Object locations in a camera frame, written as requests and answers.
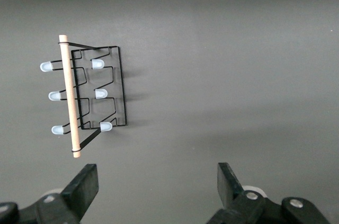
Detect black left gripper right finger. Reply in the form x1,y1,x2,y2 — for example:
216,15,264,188
217,162,244,209

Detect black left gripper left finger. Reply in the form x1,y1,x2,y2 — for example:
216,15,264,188
61,164,100,221

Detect black wire cup holder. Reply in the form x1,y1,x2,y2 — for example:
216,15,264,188
39,34,129,159

